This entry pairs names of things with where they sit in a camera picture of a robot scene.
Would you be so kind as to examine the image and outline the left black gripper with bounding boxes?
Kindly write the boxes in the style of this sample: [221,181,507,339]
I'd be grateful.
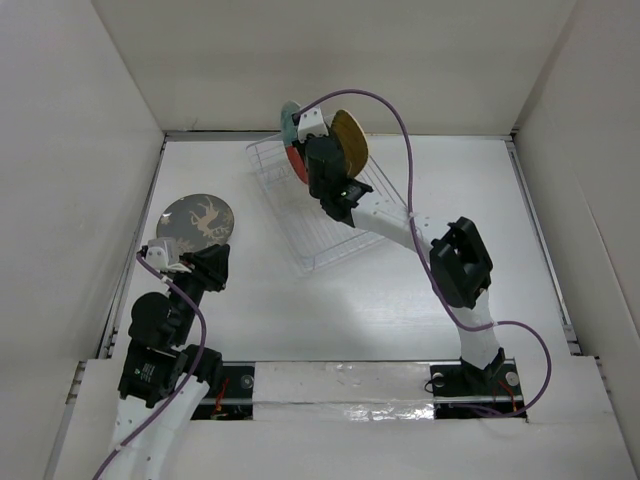
[169,241,229,342]

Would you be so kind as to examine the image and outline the yellow woven bamboo plate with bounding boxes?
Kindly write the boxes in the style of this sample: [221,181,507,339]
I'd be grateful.
[331,109,369,178]

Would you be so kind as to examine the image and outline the red and teal plate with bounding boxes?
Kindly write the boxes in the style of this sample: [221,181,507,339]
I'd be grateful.
[280,100,308,184]

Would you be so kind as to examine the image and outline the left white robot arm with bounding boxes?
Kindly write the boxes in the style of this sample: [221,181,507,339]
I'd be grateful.
[94,238,230,479]

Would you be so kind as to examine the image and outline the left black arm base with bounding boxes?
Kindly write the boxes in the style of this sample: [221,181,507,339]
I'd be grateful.
[191,362,255,421]

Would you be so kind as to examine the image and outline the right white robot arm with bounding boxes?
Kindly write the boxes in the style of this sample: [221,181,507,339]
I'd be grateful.
[293,136,505,396]

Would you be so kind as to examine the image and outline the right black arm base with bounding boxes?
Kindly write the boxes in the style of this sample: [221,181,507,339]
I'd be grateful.
[423,351,525,420]

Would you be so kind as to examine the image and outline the grey deer pattern plate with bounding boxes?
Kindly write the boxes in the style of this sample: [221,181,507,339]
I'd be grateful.
[156,194,235,254]

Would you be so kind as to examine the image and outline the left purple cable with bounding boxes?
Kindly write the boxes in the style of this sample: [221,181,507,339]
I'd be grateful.
[92,252,209,480]

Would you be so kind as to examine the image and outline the purple cable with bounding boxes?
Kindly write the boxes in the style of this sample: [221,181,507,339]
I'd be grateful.
[92,252,209,480]
[294,89,553,417]

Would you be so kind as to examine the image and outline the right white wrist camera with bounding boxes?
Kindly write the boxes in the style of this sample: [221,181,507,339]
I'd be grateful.
[294,107,329,143]

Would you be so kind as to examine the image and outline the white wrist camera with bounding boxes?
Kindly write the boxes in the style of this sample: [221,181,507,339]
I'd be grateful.
[294,107,329,143]
[141,237,180,272]

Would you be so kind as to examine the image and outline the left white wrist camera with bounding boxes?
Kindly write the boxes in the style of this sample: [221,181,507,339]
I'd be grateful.
[141,237,180,272]

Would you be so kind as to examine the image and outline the white wire dish rack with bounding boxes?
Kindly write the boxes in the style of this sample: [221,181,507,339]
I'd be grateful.
[246,134,383,272]

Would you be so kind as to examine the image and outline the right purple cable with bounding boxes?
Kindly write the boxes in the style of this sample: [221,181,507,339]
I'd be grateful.
[294,89,553,417]

